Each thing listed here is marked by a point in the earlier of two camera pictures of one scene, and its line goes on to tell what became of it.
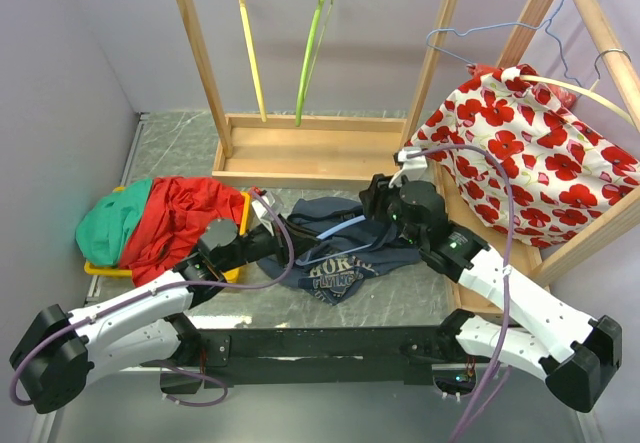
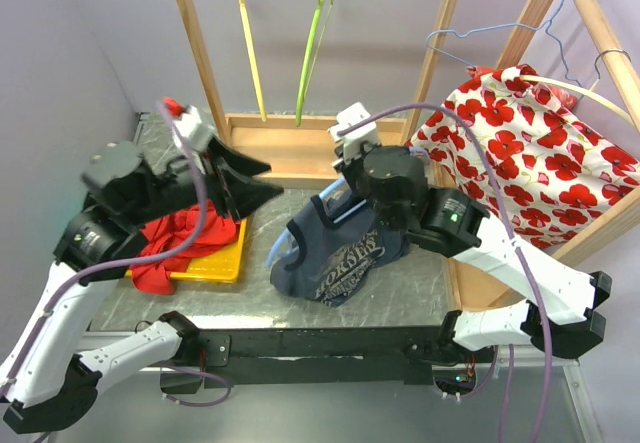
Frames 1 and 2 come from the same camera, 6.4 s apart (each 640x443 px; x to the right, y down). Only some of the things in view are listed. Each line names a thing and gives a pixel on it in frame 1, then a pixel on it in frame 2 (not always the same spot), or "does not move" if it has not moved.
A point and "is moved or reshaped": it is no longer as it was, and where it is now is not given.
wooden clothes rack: x=306 y=150 does not move
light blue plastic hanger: x=331 y=232 to x=284 y=234
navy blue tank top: x=352 y=248 is moved or reshaped
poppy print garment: x=531 y=166 does not move
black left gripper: x=301 y=237 to x=240 y=196
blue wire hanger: x=543 y=23 does not move
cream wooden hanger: x=590 y=93 does not move
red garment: x=171 y=222 does not move
